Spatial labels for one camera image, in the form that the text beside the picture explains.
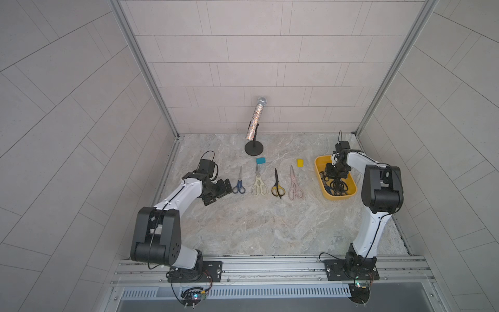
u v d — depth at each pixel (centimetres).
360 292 68
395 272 72
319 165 99
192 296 65
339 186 92
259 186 94
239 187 94
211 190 73
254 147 108
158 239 42
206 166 71
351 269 65
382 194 54
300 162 103
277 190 93
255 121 94
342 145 83
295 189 93
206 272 70
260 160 105
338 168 85
